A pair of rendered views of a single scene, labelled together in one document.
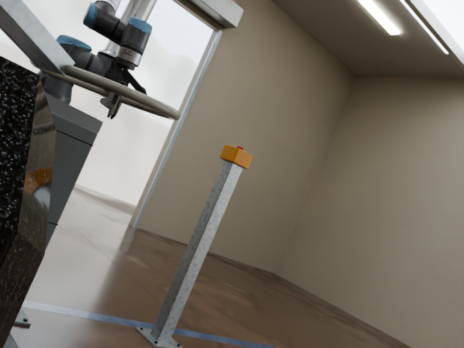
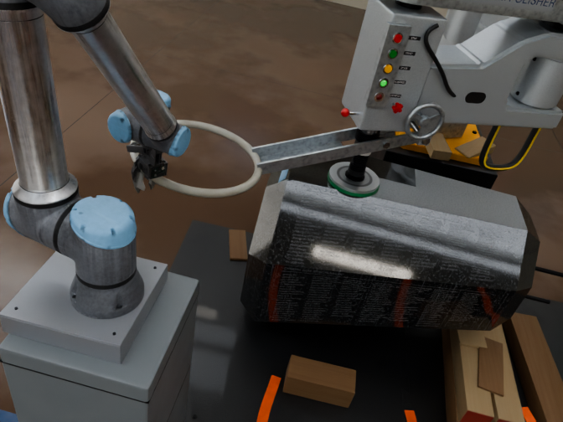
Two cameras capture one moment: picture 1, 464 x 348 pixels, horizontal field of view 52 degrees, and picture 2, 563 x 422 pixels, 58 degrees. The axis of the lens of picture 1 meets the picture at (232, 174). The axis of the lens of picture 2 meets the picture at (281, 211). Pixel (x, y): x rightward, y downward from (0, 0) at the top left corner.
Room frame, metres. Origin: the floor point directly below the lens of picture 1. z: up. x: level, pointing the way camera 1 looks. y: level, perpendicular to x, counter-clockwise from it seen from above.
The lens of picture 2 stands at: (2.46, 1.78, 2.00)
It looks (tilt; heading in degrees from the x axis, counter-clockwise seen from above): 37 degrees down; 222
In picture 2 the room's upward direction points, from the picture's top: 12 degrees clockwise
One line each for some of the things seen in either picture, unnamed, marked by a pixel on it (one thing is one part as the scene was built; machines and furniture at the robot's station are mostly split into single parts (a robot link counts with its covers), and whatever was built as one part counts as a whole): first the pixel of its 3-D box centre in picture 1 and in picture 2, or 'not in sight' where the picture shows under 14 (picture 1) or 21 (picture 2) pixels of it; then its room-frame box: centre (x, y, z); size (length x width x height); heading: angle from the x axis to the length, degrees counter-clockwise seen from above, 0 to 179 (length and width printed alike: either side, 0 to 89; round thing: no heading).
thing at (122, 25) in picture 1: (128, 37); (133, 123); (1.83, 0.58, 1.23); 0.12 x 0.12 x 0.09; 23
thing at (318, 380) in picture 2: not in sight; (319, 381); (1.22, 1.11, 0.07); 0.30 x 0.12 x 0.12; 130
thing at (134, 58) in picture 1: (128, 57); not in sight; (1.73, 0.52, 1.14); 0.10 x 0.09 x 0.05; 2
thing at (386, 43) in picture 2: not in sight; (386, 66); (1.06, 0.85, 1.41); 0.08 x 0.03 x 0.28; 152
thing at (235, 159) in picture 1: (199, 242); not in sight; (2.53, 0.01, 0.54); 0.20 x 0.20 x 1.09; 41
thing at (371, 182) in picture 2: not in sight; (353, 177); (0.94, 0.78, 0.89); 0.21 x 0.21 x 0.01
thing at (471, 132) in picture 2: not in sight; (437, 131); (-0.03, 0.58, 0.76); 0.49 x 0.49 x 0.05; 41
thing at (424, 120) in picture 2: not in sight; (420, 116); (0.90, 0.94, 1.24); 0.15 x 0.10 x 0.15; 152
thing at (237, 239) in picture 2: not in sight; (237, 244); (0.96, 0.16, 0.02); 0.25 x 0.10 x 0.01; 55
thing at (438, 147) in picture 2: not in sight; (436, 145); (0.19, 0.71, 0.81); 0.20 x 0.10 x 0.05; 49
